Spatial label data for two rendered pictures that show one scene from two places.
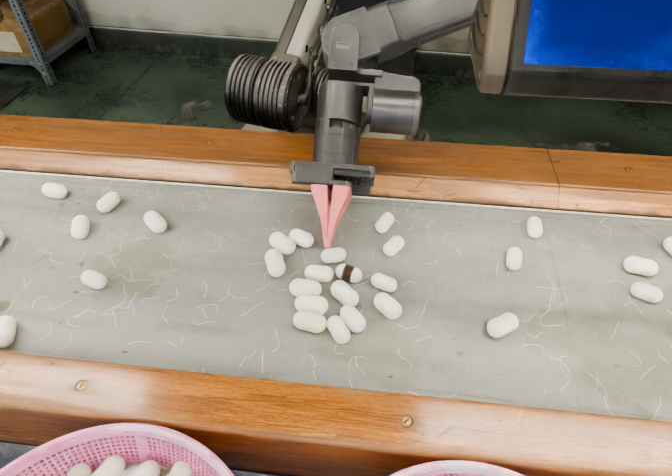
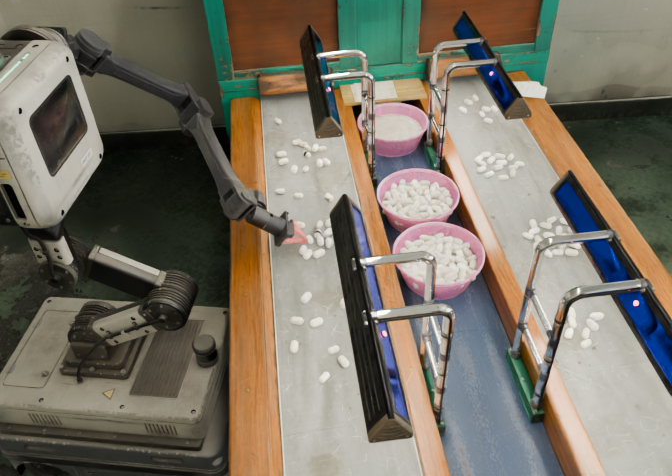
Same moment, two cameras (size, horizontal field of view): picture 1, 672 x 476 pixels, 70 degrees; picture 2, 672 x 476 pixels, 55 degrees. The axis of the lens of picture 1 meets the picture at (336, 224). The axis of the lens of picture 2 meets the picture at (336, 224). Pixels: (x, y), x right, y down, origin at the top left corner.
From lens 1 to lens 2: 1.80 m
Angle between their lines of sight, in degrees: 69
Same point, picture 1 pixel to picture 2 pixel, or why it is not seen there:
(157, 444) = not seen: hidden behind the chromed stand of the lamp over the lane
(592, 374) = (339, 183)
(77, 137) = (251, 353)
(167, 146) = (252, 309)
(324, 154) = (282, 223)
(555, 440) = (365, 185)
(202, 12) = not seen: outside the picture
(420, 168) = not seen: hidden behind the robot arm
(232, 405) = (380, 243)
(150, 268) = (330, 292)
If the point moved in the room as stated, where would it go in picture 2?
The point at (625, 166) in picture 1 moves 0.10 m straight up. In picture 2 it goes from (241, 166) to (237, 142)
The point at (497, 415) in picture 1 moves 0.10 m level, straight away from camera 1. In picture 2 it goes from (362, 194) to (334, 188)
